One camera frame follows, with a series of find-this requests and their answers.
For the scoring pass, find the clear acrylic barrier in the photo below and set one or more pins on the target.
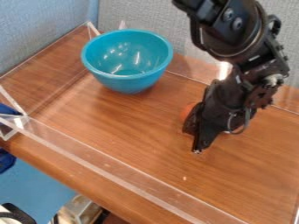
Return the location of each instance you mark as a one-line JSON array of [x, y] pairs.
[[115, 145]]

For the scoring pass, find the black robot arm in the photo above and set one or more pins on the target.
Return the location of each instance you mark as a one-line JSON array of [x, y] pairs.
[[237, 32]]

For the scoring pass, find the black and white object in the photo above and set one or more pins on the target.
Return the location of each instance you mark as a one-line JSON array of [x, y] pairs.
[[13, 215]]

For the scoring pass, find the blue bowl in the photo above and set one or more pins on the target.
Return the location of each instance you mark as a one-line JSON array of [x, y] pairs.
[[127, 59]]

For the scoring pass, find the clear plastic container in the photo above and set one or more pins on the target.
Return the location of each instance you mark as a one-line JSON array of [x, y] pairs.
[[79, 211]]

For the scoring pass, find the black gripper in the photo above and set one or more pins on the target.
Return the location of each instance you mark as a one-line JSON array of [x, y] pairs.
[[215, 117]]

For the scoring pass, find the blue clamp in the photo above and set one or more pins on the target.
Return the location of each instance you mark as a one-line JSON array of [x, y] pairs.
[[7, 158]]

